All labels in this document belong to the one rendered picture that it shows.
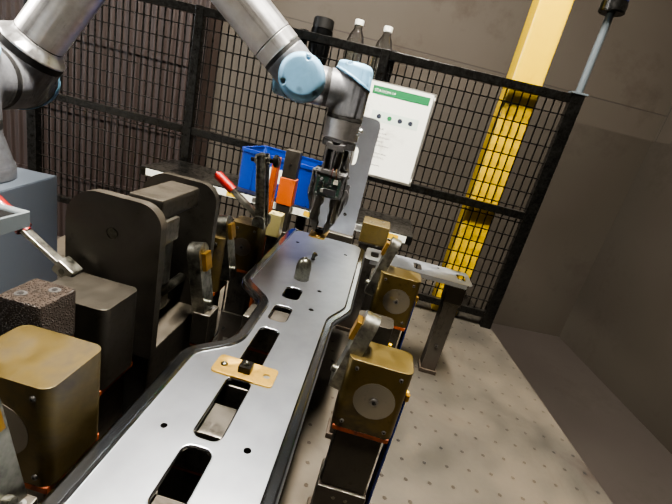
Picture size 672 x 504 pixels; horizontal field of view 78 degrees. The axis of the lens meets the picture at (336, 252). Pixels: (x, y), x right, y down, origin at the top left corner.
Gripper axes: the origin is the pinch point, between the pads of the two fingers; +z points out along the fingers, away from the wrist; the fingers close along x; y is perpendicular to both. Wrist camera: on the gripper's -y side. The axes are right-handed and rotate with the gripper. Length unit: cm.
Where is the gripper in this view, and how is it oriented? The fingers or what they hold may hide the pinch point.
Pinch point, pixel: (320, 226)
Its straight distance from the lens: 96.5
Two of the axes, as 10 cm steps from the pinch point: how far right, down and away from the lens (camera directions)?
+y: -1.4, 3.2, -9.4
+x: 9.6, 2.6, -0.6
